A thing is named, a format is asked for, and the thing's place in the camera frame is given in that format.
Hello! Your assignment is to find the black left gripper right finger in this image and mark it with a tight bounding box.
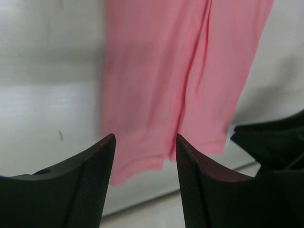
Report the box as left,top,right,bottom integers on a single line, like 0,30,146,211
176,135,304,228

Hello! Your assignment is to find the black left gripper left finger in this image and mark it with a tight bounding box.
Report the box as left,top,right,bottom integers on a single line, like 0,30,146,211
0,134,116,228

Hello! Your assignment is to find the light pink t shirt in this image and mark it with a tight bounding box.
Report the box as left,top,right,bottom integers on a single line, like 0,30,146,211
101,0,273,186

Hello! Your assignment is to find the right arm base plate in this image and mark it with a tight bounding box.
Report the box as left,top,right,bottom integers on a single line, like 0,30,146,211
230,111,304,172

